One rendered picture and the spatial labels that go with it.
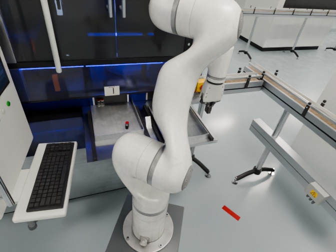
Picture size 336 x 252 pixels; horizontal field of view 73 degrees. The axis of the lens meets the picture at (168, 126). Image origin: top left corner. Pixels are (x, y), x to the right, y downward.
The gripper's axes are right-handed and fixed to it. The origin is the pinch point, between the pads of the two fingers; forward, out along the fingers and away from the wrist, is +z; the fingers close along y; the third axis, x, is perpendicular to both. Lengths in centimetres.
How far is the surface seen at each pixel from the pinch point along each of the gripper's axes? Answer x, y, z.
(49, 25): -32, 66, -30
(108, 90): -39, 43, 8
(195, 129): -10.7, -2.0, 22.1
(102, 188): -40, 53, 96
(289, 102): -22, -82, 19
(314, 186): 26, -80, 56
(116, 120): -29, 41, 22
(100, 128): -24, 50, 22
